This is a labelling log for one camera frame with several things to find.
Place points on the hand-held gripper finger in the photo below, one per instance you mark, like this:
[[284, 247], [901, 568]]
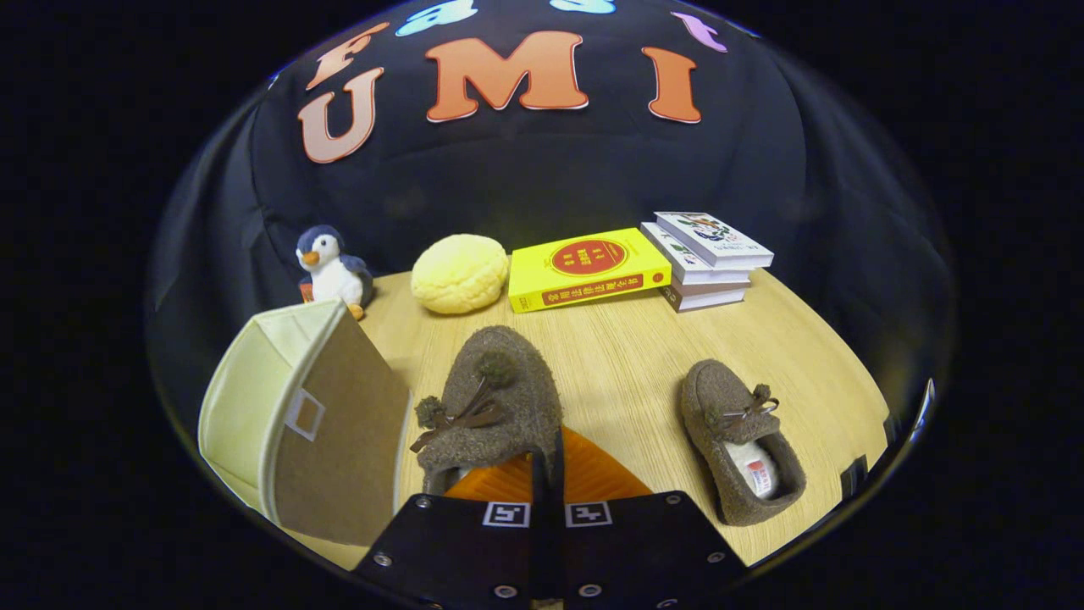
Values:
[[540, 542], [561, 542]]

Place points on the brown fuzzy shoe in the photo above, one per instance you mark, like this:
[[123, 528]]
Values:
[[720, 398], [500, 381]]

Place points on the brown fabric storage box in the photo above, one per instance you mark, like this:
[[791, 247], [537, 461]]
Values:
[[339, 440]]

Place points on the yellow book with red label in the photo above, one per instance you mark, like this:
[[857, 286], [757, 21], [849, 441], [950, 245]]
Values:
[[584, 280]]

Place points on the yellow bun-shaped plush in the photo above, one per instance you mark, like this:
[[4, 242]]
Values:
[[461, 271]]

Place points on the plain white book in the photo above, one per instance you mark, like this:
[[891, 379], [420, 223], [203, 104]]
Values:
[[716, 276]]

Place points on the penguin plush toy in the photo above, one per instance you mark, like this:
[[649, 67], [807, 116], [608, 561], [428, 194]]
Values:
[[334, 275]]

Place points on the black backdrop cloth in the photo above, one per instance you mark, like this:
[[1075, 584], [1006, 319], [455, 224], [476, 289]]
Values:
[[550, 169]]

